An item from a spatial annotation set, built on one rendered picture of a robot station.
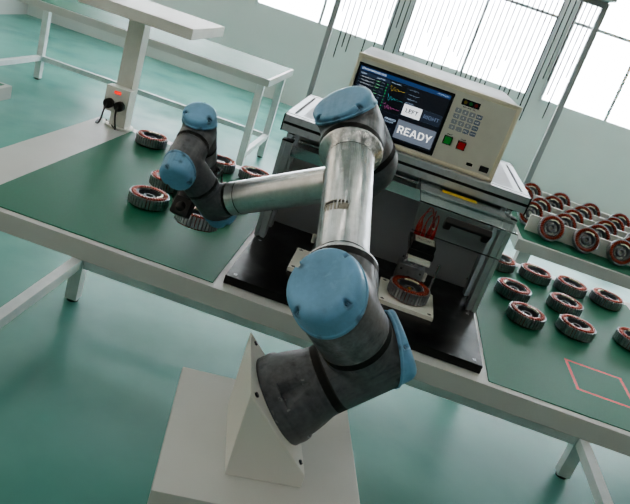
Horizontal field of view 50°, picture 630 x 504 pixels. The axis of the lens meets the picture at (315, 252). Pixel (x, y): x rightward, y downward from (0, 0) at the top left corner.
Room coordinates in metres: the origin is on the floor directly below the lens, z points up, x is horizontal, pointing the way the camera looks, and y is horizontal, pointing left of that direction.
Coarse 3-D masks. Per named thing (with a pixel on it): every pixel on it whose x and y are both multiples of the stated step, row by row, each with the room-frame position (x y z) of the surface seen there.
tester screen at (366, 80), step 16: (368, 80) 1.79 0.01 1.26; (384, 80) 1.78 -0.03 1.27; (400, 80) 1.78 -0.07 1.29; (384, 96) 1.78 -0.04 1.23; (400, 96) 1.78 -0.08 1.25; (416, 96) 1.78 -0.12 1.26; (432, 96) 1.78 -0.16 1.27; (448, 96) 1.78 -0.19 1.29; (384, 112) 1.78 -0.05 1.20; (400, 112) 1.78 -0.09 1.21; (432, 112) 1.78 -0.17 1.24; (432, 128) 1.78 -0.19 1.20; (432, 144) 1.78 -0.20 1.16
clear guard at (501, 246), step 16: (432, 192) 1.66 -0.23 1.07; (432, 208) 1.54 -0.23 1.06; (448, 208) 1.56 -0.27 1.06; (464, 208) 1.61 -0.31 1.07; (480, 208) 1.67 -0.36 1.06; (496, 208) 1.72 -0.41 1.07; (416, 224) 1.50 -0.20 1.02; (432, 224) 1.51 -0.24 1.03; (480, 224) 1.54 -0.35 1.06; (496, 224) 1.56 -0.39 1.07; (512, 224) 1.61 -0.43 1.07; (448, 240) 1.49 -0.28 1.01; (464, 240) 1.50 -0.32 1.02; (496, 240) 1.52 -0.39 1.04; (512, 240) 1.53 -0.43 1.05; (496, 256) 1.49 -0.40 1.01; (512, 256) 1.50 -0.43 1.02
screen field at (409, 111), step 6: (408, 108) 1.78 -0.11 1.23; (414, 108) 1.78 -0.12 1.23; (402, 114) 1.78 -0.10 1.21; (408, 114) 1.78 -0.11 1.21; (414, 114) 1.78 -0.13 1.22; (420, 114) 1.78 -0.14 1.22; (426, 114) 1.78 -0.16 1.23; (432, 114) 1.78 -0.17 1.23; (420, 120) 1.78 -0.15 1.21; (426, 120) 1.78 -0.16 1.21; (432, 120) 1.78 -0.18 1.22; (438, 120) 1.78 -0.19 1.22; (438, 126) 1.78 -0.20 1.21
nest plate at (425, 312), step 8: (384, 280) 1.71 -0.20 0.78; (384, 288) 1.65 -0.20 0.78; (384, 296) 1.60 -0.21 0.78; (392, 296) 1.62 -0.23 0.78; (432, 296) 1.71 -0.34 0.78; (384, 304) 1.57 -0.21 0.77; (392, 304) 1.57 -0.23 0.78; (400, 304) 1.58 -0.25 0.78; (408, 304) 1.60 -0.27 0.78; (432, 304) 1.65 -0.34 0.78; (408, 312) 1.57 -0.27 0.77; (416, 312) 1.57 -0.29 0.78; (424, 312) 1.58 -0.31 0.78; (432, 312) 1.60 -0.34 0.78
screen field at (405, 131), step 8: (400, 120) 1.78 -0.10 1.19; (400, 128) 1.78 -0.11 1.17; (408, 128) 1.78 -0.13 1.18; (416, 128) 1.78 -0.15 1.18; (424, 128) 1.78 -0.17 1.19; (392, 136) 1.78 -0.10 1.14; (400, 136) 1.78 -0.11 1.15; (408, 136) 1.78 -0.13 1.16; (416, 136) 1.78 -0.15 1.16; (424, 136) 1.78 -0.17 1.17; (432, 136) 1.78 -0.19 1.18; (416, 144) 1.78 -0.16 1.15; (424, 144) 1.78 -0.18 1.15
